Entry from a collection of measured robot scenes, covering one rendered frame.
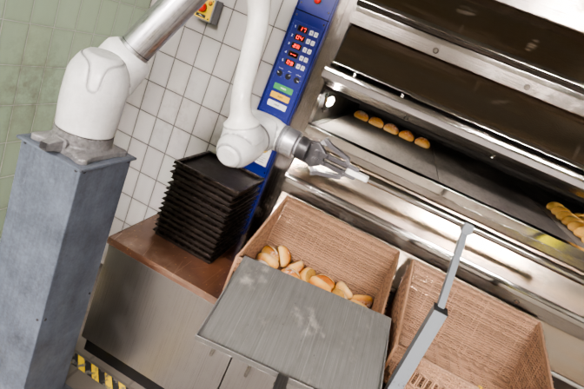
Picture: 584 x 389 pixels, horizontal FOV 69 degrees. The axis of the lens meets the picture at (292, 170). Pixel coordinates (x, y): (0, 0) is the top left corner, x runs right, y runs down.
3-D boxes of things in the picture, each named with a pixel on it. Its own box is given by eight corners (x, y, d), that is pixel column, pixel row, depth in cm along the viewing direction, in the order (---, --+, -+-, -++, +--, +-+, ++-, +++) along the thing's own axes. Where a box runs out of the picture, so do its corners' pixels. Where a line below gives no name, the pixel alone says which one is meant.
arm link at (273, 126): (282, 147, 140) (266, 161, 129) (242, 128, 143) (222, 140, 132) (292, 118, 135) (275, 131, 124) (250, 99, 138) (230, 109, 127)
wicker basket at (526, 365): (383, 307, 188) (411, 255, 180) (507, 372, 179) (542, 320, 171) (374, 379, 142) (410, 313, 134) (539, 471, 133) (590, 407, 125)
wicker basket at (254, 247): (264, 243, 200) (286, 193, 192) (374, 301, 190) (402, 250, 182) (219, 290, 154) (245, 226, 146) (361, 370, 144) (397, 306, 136)
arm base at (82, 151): (14, 137, 109) (18, 117, 107) (80, 130, 130) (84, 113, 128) (69, 168, 105) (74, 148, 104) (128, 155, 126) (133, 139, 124)
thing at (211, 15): (197, 16, 190) (204, -5, 188) (216, 25, 189) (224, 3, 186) (189, 14, 183) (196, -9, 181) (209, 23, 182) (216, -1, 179)
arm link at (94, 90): (45, 128, 107) (64, 44, 101) (62, 109, 124) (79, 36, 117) (112, 146, 113) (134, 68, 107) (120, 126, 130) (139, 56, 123)
